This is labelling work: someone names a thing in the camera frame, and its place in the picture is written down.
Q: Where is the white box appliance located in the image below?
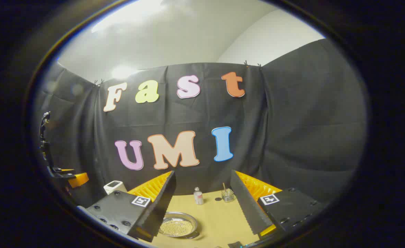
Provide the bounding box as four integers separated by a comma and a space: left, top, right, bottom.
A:
103, 180, 127, 195

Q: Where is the pile of soybeans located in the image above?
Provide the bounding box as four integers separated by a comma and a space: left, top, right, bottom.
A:
159, 220, 193, 237

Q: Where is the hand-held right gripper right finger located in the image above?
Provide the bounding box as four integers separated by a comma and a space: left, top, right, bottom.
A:
230, 169, 323, 238

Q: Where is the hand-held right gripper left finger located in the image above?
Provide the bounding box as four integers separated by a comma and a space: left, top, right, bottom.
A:
77, 170, 176, 242

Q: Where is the small glass jar with stick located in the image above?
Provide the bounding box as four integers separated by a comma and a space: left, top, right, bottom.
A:
221, 183, 235, 203

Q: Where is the steel pot with black handles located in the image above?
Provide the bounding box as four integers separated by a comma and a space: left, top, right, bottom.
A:
158, 211, 200, 239

